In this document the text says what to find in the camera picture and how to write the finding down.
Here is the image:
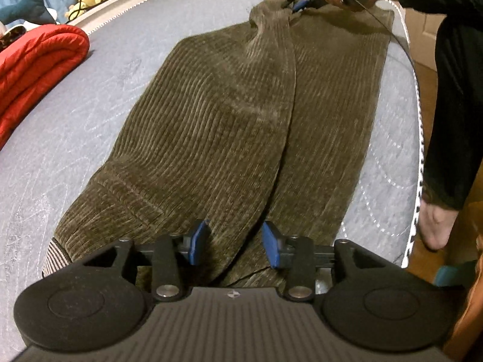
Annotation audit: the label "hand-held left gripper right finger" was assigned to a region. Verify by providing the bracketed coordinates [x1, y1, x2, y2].
[262, 220, 390, 303]

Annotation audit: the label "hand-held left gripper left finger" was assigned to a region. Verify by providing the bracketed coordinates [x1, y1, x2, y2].
[80, 219, 211, 303]

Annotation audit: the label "olive corduroy pants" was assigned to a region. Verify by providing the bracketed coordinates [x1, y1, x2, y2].
[41, 0, 395, 292]

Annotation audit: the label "wooden door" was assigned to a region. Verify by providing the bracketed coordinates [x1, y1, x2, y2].
[403, 7, 440, 71]

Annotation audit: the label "person's bare foot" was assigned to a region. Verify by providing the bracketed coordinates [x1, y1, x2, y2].
[417, 200, 454, 252]

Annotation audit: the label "grey mattress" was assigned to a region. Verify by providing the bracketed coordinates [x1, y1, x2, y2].
[0, 0, 428, 362]

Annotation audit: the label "blue slipper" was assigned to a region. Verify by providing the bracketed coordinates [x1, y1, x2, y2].
[433, 263, 477, 288]

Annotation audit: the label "person's leg in black trousers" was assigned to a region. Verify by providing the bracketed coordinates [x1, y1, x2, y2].
[421, 17, 483, 212]

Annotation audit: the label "red folded quilt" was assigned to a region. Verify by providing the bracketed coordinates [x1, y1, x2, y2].
[0, 24, 91, 150]

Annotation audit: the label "black cable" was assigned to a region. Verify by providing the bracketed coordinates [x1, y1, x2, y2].
[331, 0, 420, 97]

